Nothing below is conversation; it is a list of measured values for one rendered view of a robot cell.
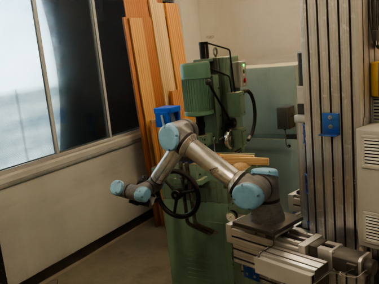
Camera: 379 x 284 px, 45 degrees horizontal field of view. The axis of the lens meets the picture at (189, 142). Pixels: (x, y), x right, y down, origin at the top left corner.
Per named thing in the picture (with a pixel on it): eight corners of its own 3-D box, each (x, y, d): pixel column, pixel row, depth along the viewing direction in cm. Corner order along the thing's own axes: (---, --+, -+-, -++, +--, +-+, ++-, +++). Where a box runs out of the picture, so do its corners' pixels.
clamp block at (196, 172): (175, 178, 258) (173, 163, 256) (186, 172, 270) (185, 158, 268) (198, 180, 251) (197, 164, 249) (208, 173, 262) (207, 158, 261)
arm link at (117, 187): (119, 196, 217) (106, 192, 222) (132, 200, 226) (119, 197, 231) (124, 181, 219) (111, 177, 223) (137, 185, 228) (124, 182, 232)
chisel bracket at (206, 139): (193, 150, 273) (192, 137, 271) (203, 145, 285) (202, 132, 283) (204, 151, 269) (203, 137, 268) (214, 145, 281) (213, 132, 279)
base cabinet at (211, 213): (172, 303, 291) (161, 198, 277) (212, 263, 340) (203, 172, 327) (237, 317, 269) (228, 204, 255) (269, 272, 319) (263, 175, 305)
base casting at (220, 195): (162, 198, 278) (160, 183, 276) (204, 172, 327) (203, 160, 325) (228, 203, 256) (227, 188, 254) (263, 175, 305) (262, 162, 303)
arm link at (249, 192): (278, 185, 187) (179, 113, 205) (263, 196, 175) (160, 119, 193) (264, 206, 192) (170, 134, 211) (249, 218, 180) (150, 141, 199)
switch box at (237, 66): (232, 88, 286) (230, 62, 283) (238, 86, 295) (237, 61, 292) (241, 87, 283) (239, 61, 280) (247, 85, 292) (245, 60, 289)
